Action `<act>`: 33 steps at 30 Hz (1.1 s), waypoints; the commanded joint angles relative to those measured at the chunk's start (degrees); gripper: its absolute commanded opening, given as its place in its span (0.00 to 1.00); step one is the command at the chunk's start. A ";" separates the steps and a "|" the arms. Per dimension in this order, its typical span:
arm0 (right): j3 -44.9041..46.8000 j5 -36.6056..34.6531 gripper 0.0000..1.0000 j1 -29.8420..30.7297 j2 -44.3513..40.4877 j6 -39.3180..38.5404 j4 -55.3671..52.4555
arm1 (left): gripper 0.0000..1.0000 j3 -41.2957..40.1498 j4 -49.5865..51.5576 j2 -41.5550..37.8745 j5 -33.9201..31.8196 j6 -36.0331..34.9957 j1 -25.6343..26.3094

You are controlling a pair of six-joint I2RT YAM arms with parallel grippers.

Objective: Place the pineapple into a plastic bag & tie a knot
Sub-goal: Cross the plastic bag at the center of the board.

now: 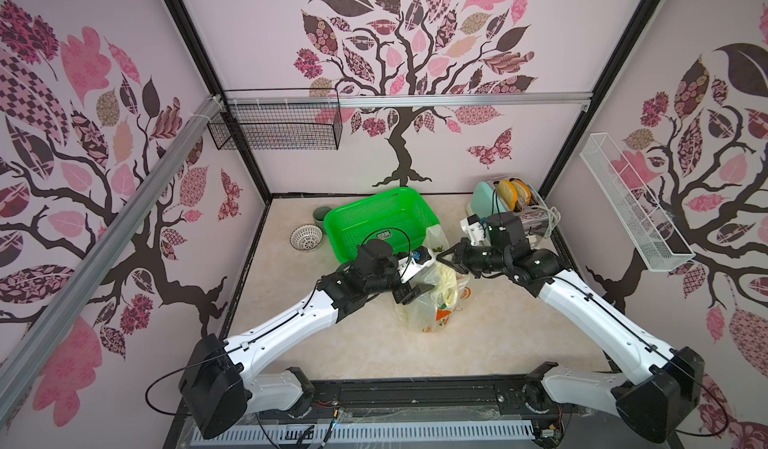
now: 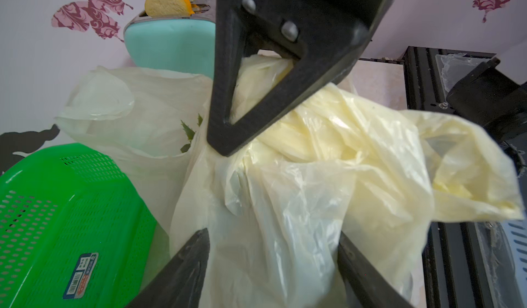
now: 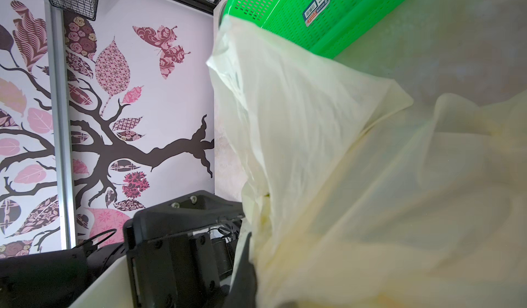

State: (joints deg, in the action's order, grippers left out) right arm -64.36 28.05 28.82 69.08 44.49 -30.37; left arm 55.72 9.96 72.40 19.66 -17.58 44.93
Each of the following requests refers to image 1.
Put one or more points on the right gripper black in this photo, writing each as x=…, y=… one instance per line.
x=464, y=256

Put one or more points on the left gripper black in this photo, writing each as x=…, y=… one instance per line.
x=405, y=295

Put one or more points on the yellow plastic bag orange print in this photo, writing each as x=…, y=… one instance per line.
x=444, y=292

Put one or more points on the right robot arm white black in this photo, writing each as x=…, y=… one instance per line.
x=657, y=386

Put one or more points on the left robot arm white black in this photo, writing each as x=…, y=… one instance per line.
x=224, y=380

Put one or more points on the yellow bread slice in toaster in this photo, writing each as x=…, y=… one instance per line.
x=508, y=194

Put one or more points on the mint green toaster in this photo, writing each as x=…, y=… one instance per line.
x=539, y=220

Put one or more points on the green plastic basket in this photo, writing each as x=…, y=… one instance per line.
x=399, y=217

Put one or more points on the orange bread slice in toaster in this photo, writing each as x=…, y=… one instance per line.
x=525, y=195

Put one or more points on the white sink strainer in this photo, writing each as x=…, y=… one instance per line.
x=306, y=238

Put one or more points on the small green bowl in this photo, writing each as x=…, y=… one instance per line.
x=320, y=214

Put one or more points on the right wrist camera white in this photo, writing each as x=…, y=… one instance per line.
x=474, y=230

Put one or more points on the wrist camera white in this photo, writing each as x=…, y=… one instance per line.
x=416, y=261
x=474, y=230

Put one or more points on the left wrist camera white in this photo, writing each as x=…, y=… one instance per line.
x=416, y=261

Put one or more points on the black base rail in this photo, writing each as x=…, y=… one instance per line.
x=466, y=398

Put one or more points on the white slotted cable duct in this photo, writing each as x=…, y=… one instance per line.
x=366, y=435

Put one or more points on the white wire wall shelf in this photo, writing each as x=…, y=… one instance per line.
x=649, y=226

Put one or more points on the black wire wall basket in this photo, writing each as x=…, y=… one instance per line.
x=279, y=119

